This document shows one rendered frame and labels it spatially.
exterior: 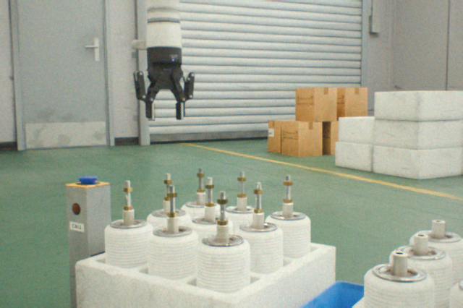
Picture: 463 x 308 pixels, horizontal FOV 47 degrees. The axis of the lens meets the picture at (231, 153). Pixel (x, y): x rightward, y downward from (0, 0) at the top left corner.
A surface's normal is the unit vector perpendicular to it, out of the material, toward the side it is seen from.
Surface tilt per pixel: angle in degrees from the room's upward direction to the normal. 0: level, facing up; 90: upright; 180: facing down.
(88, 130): 90
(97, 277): 90
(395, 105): 90
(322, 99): 90
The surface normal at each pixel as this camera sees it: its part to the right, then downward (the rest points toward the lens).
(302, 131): 0.42, 0.09
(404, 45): -0.90, 0.05
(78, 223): -0.58, 0.09
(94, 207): 0.82, 0.05
